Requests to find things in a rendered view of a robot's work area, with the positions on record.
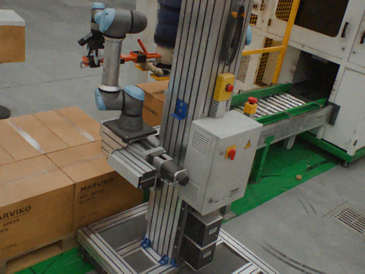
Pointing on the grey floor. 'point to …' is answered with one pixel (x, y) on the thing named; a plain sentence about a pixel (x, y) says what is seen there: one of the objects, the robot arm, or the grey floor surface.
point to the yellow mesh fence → (279, 45)
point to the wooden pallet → (38, 253)
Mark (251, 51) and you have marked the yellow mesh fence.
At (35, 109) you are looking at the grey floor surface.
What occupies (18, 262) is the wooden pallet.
